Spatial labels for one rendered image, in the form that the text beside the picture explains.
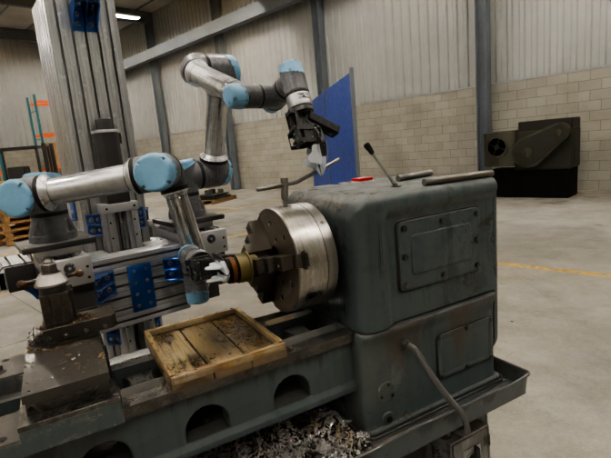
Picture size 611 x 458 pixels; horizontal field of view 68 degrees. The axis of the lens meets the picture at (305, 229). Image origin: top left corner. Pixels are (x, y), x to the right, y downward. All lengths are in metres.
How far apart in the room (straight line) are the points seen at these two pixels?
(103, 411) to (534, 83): 10.88
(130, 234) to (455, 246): 1.22
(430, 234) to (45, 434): 1.07
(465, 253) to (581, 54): 9.85
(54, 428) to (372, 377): 0.81
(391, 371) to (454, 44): 11.10
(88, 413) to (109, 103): 1.27
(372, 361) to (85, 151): 1.31
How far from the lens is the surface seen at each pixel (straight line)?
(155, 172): 1.45
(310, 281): 1.24
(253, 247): 1.33
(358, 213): 1.23
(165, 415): 1.22
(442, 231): 1.44
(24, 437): 1.10
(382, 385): 1.42
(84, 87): 1.98
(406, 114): 12.65
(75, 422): 1.10
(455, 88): 12.05
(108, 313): 1.31
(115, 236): 1.89
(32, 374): 1.19
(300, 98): 1.41
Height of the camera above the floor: 1.41
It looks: 10 degrees down
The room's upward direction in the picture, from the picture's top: 5 degrees counter-clockwise
